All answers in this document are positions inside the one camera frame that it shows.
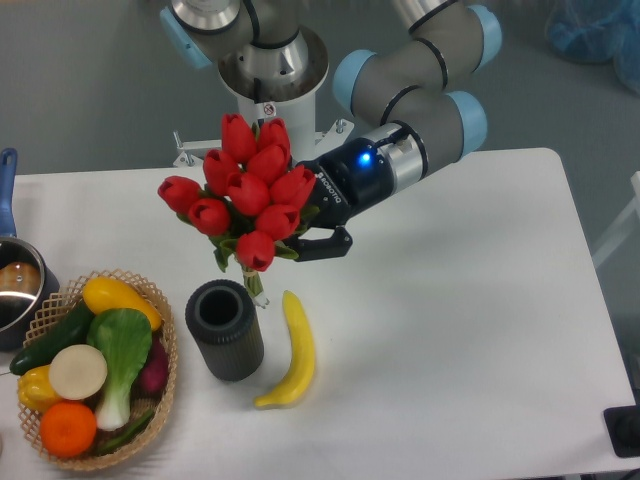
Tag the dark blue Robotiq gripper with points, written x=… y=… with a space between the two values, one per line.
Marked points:
x=349 y=180

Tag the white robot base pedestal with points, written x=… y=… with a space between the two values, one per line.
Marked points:
x=275 y=125

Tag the purple sweet potato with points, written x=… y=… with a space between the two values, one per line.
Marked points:
x=153 y=377

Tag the green bok choy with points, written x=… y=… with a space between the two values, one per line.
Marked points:
x=124 y=337

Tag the yellow squash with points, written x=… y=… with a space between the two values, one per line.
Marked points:
x=104 y=293

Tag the dark green cucumber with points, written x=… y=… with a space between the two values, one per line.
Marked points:
x=70 y=330

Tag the blue plastic bag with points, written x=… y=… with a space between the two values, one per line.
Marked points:
x=598 y=32

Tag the white frame at right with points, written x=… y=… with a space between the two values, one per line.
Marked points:
x=619 y=229

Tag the round white radish slice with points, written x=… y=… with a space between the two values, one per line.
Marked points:
x=78 y=372

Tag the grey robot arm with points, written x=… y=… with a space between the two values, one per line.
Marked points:
x=369 y=129

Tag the yellow bell pepper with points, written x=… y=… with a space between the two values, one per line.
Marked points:
x=35 y=390

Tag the yellow banana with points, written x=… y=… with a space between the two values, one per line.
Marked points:
x=298 y=378

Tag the black device at table edge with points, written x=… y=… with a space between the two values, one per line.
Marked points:
x=622 y=424

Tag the blue saucepan with handle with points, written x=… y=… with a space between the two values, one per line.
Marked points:
x=26 y=280

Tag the orange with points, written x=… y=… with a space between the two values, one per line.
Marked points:
x=67 y=429

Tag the dark grey ribbed vase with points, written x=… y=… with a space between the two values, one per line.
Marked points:
x=222 y=319

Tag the green chili pepper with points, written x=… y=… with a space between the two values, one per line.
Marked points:
x=110 y=442

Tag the red tulip bouquet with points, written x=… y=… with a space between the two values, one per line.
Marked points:
x=253 y=198

